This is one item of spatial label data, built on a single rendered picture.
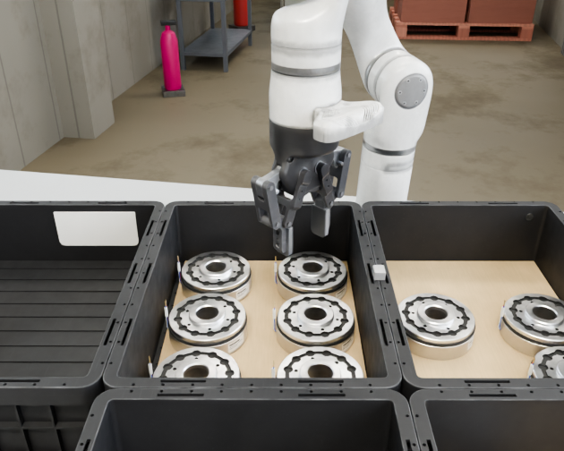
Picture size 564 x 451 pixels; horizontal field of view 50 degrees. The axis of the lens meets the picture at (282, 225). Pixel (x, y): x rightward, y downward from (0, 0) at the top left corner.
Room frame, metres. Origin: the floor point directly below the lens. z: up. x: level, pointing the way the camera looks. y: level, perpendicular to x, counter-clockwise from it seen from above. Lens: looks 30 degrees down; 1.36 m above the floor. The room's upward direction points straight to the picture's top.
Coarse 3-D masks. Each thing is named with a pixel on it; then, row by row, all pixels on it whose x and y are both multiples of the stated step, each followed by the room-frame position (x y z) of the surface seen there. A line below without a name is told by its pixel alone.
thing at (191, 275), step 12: (216, 252) 0.79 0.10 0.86; (228, 252) 0.79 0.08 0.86; (192, 264) 0.76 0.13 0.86; (240, 264) 0.76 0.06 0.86; (192, 276) 0.73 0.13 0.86; (228, 276) 0.73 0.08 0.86; (240, 276) 0.73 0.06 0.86; (204, 288) 0.70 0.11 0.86; (216, 288) 0.70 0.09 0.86; (228, 288) 0.70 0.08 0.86
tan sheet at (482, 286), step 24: (408, 264) 0.81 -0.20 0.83; (432, 264) 0.81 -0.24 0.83; (456, 264) 0.81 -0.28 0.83; (480, 264) 0.81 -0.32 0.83; (504, 264) 0.81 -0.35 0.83; (528, 264) 0.81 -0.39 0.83; (408, 288) 0.74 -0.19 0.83; (432, 288) 0.74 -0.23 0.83; (456, 288) 0.74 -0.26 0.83; (480, 288) 0.74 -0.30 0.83; (504, 288) 0.74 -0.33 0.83; (528, 288) 0.74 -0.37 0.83; (480, 312) 0.68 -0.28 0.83; (480, 336) 0.63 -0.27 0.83; (432, 360) 0.58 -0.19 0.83; (456, 360) 0.58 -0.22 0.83; (480, 360) 0.58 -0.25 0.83; (504, 360) 0.58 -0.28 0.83; (528, 360) 0.58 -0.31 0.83
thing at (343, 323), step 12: (288, 300) 0.67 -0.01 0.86; (300, 300) 0.67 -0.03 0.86; (312, 300) 0.67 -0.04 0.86; (324, 300) 0.67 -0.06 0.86; (336, 300) 0.67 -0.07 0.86; (288, 312) 0.64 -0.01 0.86; (336, 312) 0.64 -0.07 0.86; (348, 312) 0.64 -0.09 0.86; (288, 324) 0.62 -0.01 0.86; (300, 324) 0.62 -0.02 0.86; (336, 324) 0.62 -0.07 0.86; (348, 324) 0.62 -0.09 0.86; (300, 336) 0.59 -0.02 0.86; (312, 336) 0.59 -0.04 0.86; (324, 336) 0.60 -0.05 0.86; (336, 336) 0.59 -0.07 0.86
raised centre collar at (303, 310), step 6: (306, 306) 0.65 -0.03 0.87; (312, 306) 0.65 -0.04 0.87; (318, 306) 0.65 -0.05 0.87; (324, 306) 0.65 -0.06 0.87; (300, 312) 0.63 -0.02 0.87; (324, 312) 0.64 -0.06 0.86; (330, 312) 0.63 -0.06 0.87; (300, 318) 0.62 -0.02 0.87; (306, 318) 0.62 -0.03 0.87; (330, 318) 0.62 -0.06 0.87; (306, 324) 0.61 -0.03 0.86; (312, 324) 0.61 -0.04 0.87; (318, 324) 0.61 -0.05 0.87; (324, 324) 0.61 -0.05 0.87
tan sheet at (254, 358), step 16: (256, 272) 0.78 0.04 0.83; (272, 272) 0.78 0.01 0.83; (256, 288) 0.74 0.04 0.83; (272, 288) 0.74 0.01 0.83; (256, 304) 0.70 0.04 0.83; (272, 304) 0.70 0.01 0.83; (352, 304) 0.70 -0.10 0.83; (256, 320) 0.66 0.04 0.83; (272, 320) 0.66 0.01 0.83; (256, 336) 0.63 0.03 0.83; (272, 336) 0.63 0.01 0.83; (176, 352) 0.60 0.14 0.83; (240, 352) 0.60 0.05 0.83; (256, 352) 0.60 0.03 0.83; (272, 352) 0.60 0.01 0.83; (352, 352) 0.60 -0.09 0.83; (240, 368) 0.57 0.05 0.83; (256, 368) 0.57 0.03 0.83
